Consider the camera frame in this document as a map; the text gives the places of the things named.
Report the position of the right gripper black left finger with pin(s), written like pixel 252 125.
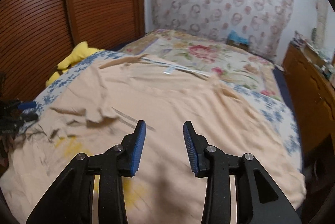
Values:
pixel 69 199

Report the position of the yellow Pikachu plush toy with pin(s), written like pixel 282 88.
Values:
pixel 79 53

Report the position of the peach printed t-shirt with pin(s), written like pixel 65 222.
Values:
pixel 105 102

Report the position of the cardboard box with blue cloth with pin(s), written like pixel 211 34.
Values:
pixel 234 39

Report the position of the brown louvered wardrobe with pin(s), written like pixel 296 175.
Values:
pixel 37 34

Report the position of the wooden sideboard cabinet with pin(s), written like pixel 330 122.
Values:
pixel 312 97

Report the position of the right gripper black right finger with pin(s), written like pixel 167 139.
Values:
pixel 258 198

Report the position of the blue floral white blanket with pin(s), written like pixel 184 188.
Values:
pixel 277 113

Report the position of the pink floral bed cover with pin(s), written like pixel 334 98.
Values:
pixel 229 63

